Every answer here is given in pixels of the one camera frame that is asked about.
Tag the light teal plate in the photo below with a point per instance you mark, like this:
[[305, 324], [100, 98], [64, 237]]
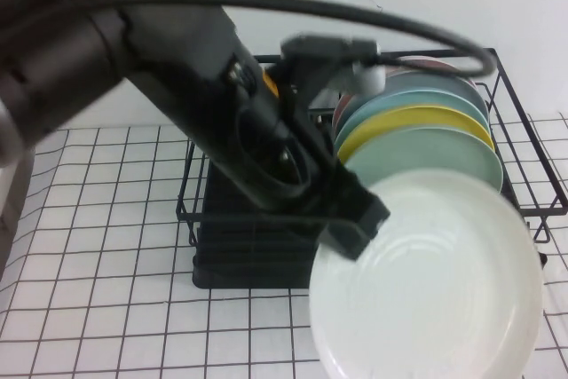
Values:
[[421, 99]]

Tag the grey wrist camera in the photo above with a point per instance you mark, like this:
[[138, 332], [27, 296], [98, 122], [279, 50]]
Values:
[[328, 48]]

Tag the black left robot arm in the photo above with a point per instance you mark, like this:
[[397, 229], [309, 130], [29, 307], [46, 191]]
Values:
[[155, 50]]

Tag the white black-grid tablecloth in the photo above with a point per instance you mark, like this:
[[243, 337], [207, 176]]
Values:
[[133, 308]]

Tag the mint green plate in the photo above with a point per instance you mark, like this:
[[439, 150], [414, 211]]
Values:
[[421, 148]]

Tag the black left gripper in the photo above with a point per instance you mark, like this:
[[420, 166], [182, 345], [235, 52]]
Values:
[[319, 157]]

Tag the white plate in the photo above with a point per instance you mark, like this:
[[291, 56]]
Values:
[[421, 286]]

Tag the white box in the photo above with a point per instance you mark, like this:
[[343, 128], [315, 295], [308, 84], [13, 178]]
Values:
[[13, 219]]

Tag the yellow plate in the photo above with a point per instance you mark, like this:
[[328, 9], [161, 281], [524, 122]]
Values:
[[421, 118]]

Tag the pink plate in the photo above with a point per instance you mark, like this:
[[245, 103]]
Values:
[[340, 112]]

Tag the grey blue plate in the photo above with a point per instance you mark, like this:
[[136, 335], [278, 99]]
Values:
[[426, 81]]

